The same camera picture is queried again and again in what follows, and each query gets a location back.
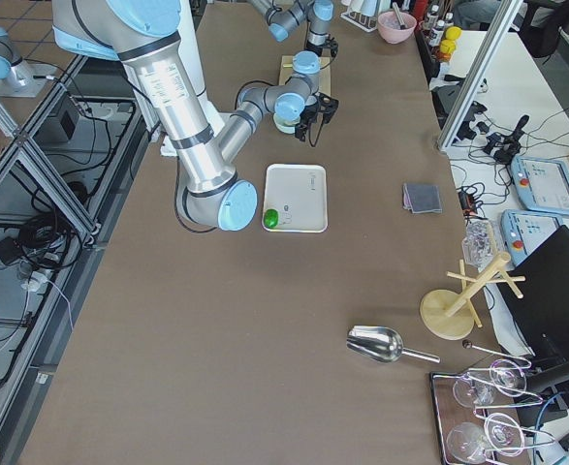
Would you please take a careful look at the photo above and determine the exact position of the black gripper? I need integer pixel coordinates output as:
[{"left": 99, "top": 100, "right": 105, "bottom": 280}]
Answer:
[
  {"left": 304, "top": 32, "right": 338, "bottom": 59},
  {"left": 295, "top": 92, "right": 338, "bottom": 140}
]

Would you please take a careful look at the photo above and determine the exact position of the mint green bowl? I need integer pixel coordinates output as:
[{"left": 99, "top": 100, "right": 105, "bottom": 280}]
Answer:
[{"left": 272, "top": 113, "right": 300, "bottom": 135}]

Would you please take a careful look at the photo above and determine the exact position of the lower teach pendant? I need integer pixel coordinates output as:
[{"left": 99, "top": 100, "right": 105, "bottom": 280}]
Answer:
[{"left": 500, "top": 209, "right": 564, "bottom": 265}]

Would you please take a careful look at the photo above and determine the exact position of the teach pendant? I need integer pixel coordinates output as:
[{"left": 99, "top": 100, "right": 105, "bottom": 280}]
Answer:
[
  {"left": 510, "top": 156, "right": 569, "bottom": 216},
  {"left": 500, "top": 209, "right": 564, "bottom": 265}
]

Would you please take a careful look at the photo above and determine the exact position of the grey folded cloth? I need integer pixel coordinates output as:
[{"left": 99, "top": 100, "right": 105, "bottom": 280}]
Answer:
[{"left": 402, "top": 183, "right": 443, "bottom": 214}]

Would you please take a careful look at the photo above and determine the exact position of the wine glass rack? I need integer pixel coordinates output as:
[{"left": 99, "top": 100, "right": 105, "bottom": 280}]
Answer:
[{"left": 429, "top": 357, "right": 554, "bottom": 464}]

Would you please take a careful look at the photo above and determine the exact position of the green lime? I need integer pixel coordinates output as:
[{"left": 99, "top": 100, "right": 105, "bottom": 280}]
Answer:
[{"left": 263, "top": 208, "right": 279, "bottom": 230}]

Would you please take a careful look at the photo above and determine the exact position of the pink bowl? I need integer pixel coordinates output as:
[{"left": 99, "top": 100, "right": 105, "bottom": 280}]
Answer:
[{"left": 377, "top": 11, "right": 418, "bottom": 45}]

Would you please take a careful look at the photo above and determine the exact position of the black monitor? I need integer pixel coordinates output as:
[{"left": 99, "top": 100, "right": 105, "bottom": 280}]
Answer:
[{"left": 500, "top": 226, "right": 569, "bottom": 359}]

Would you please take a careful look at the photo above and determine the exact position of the wooden mug tree stand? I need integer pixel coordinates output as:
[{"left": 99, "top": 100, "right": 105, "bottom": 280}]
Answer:
[{"left": 420, "top": 236, "right": 526, "bottom": 340}]

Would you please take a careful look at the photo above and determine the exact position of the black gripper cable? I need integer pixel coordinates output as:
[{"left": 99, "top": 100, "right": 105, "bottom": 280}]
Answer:
[{"left": 307, "top": 104, "right": 336, "bottom": 148}]

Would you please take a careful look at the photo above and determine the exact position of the steel scoop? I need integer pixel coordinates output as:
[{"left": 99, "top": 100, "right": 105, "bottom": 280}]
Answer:
[{"left": 346, "top": 325, "right": 441, "bottom": 363}]

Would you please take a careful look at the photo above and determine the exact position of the upper teach pendant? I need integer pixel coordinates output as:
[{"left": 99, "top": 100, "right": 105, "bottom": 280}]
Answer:
[{"left": 510, "top": 156, "right": 569, "bottom": 216}]

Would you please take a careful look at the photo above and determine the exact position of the cream rabbit tray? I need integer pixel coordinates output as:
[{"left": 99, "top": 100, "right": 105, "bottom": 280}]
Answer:
[{"left": 263, "top": 164, "right": 328, "bottom": 233}]

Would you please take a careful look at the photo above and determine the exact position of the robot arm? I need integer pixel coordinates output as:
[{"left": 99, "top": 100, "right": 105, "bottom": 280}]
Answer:
[
  {"left": 52, "top": 1, "right": 334, "bottom": 231},
  {"left": 249, "top": 0, "right": 338, "bottom": 59}
]

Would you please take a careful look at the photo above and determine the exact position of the aluminium frame post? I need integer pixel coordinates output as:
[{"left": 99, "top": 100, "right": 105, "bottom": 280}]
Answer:
[{"left": 437, "top": 0, "right": 522, "bottom": 153}]

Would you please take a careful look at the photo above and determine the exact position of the wooden cutting board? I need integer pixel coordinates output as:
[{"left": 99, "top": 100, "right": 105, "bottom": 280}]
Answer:
[{"left": 278, "top": 55, "right": 332, "bottom": 96}]

